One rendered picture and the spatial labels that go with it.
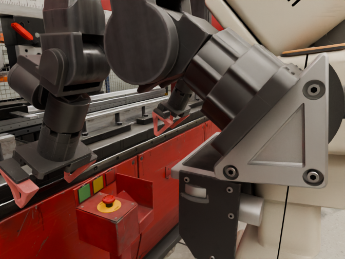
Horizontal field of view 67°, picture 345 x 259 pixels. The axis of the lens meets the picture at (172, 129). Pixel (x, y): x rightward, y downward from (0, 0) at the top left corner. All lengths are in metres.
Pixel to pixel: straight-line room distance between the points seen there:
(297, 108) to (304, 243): 0.31
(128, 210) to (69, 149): 0.43
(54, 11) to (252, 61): 0.24
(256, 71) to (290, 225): 0.31
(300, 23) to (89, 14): 0.26
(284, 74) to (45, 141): 0.33
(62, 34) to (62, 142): 0.16
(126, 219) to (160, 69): 0.63
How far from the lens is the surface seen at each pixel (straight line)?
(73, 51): 0.34
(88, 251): 1.21
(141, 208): 0.96
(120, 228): 0.80
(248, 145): 0.25
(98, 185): 0.91
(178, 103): 0.76
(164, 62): 0.24
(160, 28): 0.24
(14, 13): 0.99
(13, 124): 1.28
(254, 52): 0.24
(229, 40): 0.26
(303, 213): 0.47
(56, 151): 0.43
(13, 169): 0.45
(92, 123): 1.18
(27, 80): 0.43
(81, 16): 0.35
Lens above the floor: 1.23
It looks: 16 degrees down
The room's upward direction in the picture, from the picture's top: straight up
